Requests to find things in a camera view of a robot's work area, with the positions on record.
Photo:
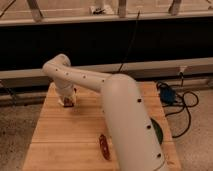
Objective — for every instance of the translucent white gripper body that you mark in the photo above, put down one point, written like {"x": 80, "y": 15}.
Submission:
{"x": 67, "y": 93}

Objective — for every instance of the brown rectangular eraser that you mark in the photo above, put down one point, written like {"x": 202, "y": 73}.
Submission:
{"x": 68, "y": 102}

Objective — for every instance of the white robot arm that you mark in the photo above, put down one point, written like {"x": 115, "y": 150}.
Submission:
{"x": 131, "y": 129}

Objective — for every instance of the dark red chili pepper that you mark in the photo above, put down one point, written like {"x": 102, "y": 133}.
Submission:
{"x": 104, "y": 147}

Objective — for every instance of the green round bowl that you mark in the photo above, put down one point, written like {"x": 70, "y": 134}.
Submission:
{"x": 158, "y": 130}

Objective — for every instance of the blue box on floor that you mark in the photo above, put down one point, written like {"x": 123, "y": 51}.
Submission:
{"x": 167, "y": 95}

